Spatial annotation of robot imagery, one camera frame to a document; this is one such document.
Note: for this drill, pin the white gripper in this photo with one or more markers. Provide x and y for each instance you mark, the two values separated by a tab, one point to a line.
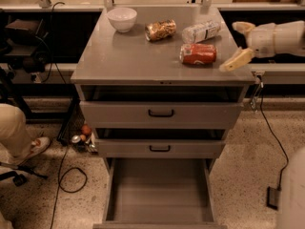
261	41

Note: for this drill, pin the red coke can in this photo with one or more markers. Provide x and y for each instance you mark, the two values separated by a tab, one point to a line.
197	54

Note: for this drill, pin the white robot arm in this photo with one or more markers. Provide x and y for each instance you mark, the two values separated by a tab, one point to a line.
289	38

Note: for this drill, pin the gold patterned can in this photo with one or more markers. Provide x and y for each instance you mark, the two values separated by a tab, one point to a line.
159	30

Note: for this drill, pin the grey drawer cabinet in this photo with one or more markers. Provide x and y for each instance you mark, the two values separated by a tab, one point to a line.
126	66

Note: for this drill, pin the grey top drawer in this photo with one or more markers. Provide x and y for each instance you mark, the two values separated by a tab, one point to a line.
160	115

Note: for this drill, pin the grey drawer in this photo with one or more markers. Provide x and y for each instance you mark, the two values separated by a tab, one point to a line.
160	115
159	194
159	143

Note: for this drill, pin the grey middle drawer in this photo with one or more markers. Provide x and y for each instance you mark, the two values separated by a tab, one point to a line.
159	143

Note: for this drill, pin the grey bottom drawer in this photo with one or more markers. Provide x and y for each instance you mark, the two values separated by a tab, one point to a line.
159	194

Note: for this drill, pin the clear plastic water bottle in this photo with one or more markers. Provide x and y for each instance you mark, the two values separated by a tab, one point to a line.
200	32

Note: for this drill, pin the white ceramic bowl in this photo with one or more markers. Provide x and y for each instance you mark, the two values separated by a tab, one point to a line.
122	19

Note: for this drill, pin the black power adapter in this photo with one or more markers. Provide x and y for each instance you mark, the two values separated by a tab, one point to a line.
272	197

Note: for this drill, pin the black equipment on shelf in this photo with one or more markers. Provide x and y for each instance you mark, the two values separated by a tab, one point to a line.
23	43

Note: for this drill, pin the white orange sneaker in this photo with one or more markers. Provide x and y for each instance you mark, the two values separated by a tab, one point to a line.
38	146

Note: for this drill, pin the person leg beige trousers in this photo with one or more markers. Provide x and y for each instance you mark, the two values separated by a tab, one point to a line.
13	134

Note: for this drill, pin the black office chair base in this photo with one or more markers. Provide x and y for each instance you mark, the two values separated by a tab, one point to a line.
16	173

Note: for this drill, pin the black wire basket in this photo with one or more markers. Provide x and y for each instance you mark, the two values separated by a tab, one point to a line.
72	123

